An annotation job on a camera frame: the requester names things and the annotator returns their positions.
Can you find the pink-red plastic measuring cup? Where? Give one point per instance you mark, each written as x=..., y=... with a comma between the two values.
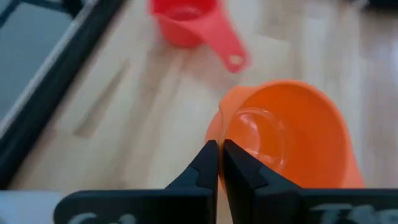
x=186, y=28

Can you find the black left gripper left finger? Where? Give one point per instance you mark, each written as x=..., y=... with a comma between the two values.
x=192, y=202

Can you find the black metal table frame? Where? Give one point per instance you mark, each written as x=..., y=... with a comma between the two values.
x=46, y=93

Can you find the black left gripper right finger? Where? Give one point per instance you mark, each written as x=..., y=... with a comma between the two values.
x=248, y=193

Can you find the orange plastic measuring cup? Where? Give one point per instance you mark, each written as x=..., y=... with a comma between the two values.
x=295, y=130

